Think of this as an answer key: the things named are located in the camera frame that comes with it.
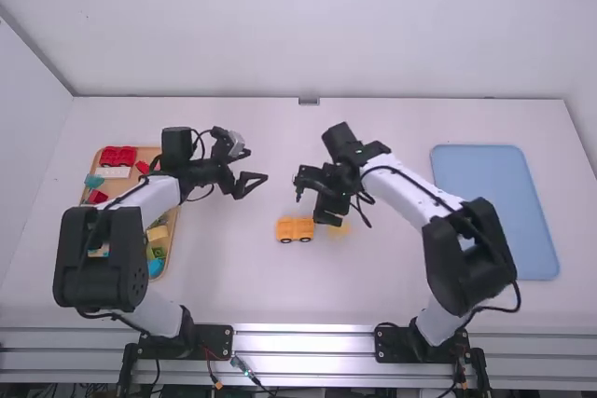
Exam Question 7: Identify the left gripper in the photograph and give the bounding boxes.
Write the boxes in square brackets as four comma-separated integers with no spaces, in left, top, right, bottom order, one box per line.
[190,126,270,202]

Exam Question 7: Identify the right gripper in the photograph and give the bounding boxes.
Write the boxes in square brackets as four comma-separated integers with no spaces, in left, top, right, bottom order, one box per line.
[312,162,361,228]

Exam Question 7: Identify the yellow toy car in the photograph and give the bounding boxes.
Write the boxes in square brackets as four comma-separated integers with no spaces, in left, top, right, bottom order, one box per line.
[274,215,317,246]

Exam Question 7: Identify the tan tray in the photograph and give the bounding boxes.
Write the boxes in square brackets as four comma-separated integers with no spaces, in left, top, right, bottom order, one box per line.
[79,144,181,283]

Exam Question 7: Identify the silver rails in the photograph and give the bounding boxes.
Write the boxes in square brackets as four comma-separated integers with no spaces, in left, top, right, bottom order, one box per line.
[0,322,597,391]

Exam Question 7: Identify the white toy brick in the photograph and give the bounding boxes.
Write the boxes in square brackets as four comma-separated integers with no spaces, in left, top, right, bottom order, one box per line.
[95,166,133,180]

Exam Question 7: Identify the blue mat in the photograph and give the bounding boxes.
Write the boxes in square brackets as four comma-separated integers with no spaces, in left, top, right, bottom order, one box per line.
[428,144,561,281]

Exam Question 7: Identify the black cable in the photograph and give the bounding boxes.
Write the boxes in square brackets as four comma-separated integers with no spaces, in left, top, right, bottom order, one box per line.
[74,305,151,338]
[190,128,216,162]
[347,190,375,229]
[468,276,521,315]

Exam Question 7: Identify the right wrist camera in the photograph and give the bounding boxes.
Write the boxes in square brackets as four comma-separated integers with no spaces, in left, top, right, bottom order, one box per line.
[294,163,329,191]

